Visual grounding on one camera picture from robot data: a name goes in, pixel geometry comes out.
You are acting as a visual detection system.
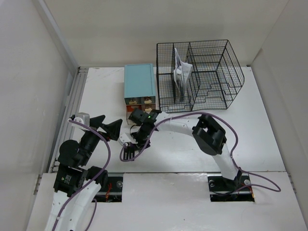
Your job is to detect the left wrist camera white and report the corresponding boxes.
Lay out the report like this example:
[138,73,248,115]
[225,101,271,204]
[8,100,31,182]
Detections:
[68,113,90,127]

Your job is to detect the white paper sheets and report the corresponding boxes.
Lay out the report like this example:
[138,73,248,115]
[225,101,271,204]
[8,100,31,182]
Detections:
[173,48,193,102]

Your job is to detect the aluminium rail frame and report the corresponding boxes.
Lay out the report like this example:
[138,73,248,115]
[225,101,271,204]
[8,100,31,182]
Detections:
[42,67,89,173]

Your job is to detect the purple cap black highlighter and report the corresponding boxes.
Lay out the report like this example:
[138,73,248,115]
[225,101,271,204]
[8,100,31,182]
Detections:
[129,149,135,161]

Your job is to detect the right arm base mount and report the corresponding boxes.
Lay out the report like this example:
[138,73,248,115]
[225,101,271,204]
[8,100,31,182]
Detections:
[207,174,255,202]

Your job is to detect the teal drawer box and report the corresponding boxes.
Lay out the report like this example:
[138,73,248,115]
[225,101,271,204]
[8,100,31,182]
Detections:
[124,64,156,112]

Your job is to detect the yellow cap black highlighter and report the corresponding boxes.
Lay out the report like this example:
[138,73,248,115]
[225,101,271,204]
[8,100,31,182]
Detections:
[123,146,130,161]

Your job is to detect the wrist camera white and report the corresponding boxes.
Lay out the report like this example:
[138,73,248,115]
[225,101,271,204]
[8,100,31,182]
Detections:
[68,113,90,127]
[118,133,134,145]

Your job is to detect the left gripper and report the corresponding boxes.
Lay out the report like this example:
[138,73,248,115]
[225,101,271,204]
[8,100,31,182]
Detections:
[79,114,122,165]

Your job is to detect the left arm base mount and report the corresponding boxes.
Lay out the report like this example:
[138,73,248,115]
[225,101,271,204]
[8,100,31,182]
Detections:
[95,173,124,203]

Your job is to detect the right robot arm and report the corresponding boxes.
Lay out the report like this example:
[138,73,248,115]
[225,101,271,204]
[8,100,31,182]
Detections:
[123,109,242,190]

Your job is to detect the black wire mesh organizer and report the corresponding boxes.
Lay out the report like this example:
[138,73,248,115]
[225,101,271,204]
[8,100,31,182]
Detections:
[156,39,244,113]

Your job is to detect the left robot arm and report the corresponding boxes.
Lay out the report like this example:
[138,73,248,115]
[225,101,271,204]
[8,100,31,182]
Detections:
[45,113,123,231]

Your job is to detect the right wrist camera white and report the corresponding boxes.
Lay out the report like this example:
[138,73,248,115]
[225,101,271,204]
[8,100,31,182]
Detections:
[118,133,134,145]

